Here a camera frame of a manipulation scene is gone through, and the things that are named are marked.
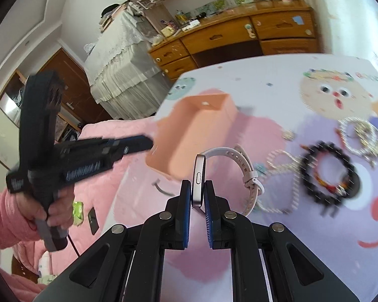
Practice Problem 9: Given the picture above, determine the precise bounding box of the white lace covered furniture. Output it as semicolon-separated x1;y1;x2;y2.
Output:
84;2;172;120

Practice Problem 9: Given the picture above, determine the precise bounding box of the rhinestone leaf hair comb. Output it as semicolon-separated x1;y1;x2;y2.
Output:
354;121;378;168

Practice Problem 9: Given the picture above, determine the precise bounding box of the black bead bracelet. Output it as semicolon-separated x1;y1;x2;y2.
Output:
299;141;357;216

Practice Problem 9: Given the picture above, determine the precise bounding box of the left hand holding gripper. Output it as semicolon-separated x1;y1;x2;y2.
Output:
15;185;75;230

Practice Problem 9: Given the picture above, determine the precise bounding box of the pink sleeve forearm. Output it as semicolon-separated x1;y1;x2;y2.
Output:
0;190;40;250

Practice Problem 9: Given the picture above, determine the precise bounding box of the wooden drawer cabinet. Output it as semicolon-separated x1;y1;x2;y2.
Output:
149;1;320;81

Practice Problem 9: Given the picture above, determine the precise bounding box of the pink plastic organizer box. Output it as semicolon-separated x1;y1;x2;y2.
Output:
145;93;238;180

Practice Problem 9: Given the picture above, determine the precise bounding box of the red string bracelet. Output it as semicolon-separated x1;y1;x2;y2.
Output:
311;159;348;196

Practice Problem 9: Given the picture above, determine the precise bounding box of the white pearl necklace with flowers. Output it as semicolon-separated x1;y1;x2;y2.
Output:
253;129;303;214

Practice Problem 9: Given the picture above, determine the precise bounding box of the pink strap smartwatch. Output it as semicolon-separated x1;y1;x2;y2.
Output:
191;145;266;217

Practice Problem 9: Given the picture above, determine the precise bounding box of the cartoon printed table mat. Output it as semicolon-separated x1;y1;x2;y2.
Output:
102;53;378;302

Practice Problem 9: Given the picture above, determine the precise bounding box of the white pearl bracelet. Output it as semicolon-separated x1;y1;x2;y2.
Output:
337;117;378;158

